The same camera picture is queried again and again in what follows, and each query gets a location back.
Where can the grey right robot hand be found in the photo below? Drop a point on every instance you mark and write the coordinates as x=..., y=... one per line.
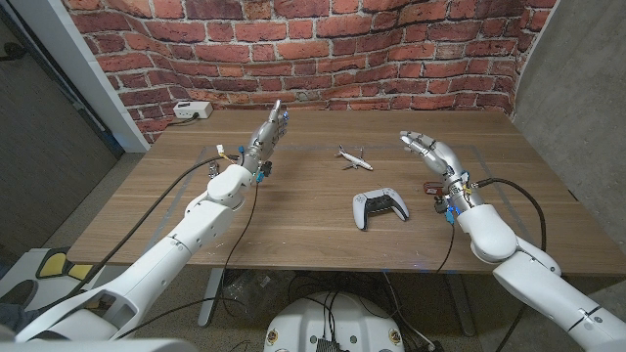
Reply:
x=442, y=156

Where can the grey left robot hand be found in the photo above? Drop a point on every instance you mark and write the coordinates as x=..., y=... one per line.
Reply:
x=266, y=139

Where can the white game controller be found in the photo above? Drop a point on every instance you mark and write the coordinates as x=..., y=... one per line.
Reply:
x=364, y=207

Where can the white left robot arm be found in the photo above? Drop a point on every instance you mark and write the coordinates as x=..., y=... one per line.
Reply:
x=205, y=225

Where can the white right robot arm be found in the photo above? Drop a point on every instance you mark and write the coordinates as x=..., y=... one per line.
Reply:
x=489, y=234

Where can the white robot shoulder cover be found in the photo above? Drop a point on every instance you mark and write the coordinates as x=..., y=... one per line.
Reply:
x=98, y=347

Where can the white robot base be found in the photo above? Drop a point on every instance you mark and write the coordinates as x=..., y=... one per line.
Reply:
x=337, y=318

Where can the small red toy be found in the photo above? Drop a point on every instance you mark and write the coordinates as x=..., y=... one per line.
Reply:
x=431, y=188

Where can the white toy airplane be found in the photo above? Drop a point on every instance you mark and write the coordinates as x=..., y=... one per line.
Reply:
x=354, y=159

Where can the small metal clip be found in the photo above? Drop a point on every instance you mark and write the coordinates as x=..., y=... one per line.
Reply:
x=213, y=169

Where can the white power outlet box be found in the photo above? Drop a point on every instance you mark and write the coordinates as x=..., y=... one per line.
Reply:
x=193, y=108

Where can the red brick printed backdrop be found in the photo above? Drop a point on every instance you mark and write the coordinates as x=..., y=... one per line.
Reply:
x=318, y=49

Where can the grey table leg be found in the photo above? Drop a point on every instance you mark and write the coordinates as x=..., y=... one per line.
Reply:
x=462, y=308

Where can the clear plastic bag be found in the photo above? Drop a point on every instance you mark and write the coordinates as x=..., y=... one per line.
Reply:
x=259, y=293

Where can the white table leg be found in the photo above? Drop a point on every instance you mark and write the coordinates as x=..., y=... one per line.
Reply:
x=210, y=303

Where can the dark grey door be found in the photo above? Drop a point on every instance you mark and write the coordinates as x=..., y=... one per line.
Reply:
x=39, y=146

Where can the yellow black foot pedal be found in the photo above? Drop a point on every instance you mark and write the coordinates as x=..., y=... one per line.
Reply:
x=54, y=264

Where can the white floor platform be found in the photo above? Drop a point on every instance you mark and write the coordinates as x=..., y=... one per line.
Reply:
x=49, y=287

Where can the white door frame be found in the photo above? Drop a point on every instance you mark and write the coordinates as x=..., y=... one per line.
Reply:
x=73, y=58

